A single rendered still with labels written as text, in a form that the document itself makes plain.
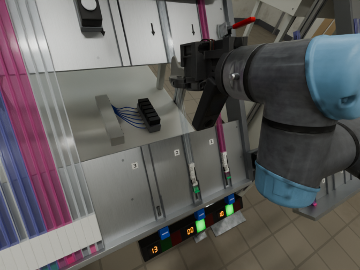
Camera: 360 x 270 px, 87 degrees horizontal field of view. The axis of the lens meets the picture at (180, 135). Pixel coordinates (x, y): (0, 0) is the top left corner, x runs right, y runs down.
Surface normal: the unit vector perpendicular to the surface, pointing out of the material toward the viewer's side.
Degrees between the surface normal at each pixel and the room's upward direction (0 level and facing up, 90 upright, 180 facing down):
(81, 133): 0
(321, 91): 101
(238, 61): 65
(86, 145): 0
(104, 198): 47
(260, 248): 0
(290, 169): 73
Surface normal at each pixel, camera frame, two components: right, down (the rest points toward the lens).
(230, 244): 0.18, -0.67
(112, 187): 0.46, 0.07
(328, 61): -0.80, -0.16
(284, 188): -0.50, 0.36
